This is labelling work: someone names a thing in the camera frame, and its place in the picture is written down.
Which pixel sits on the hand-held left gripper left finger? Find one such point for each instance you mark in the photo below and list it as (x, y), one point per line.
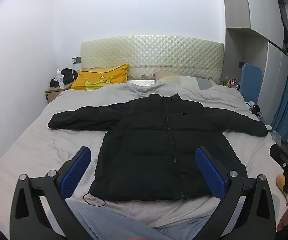
(75, 172)

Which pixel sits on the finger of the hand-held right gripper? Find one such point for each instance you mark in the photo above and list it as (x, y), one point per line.
(280, 156)

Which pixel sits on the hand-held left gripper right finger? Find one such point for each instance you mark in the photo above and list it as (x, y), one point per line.
(209, 171)

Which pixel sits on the black puffer jacket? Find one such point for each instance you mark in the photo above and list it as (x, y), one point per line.
(146, 142)

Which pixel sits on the person's right hand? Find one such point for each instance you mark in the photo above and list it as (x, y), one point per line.
(284, 218)

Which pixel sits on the yellow rounded object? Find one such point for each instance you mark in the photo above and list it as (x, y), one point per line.
(281, 182)

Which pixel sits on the light grey blanket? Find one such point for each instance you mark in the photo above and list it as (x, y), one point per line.
(46, 142)

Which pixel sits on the blue curtain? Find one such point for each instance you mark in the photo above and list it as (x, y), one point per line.
(286, 97)

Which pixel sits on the person's legs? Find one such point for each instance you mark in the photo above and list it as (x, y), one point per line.
(114, 225)

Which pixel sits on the blue padded board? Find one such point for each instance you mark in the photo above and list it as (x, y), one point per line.
(251, 82)

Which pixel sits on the wooden nightstand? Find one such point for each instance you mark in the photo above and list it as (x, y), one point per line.
(55, 93)

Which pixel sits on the row of small bottles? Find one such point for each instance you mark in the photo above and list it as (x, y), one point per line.
(232, 82)

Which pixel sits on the clear plastic bottle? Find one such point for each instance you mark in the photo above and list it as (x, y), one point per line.
(60, 80)

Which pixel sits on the beige grey patchwork pillow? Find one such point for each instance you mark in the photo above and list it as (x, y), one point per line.
(184, 80)

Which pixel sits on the black bag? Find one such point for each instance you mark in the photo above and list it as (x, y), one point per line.
(69, 76)

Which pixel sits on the yellow crown print pillow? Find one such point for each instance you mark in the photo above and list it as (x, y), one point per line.
(101, 78)

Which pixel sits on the cream quilted headboard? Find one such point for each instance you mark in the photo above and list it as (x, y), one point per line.
(151, 52)

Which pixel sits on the grey white wardrobe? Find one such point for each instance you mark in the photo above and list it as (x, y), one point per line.
(259, 12)

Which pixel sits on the dark wall socket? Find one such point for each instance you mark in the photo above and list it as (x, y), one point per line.
(241, 65)

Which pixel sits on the grey wall socket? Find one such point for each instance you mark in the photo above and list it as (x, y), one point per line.
(76, 60)

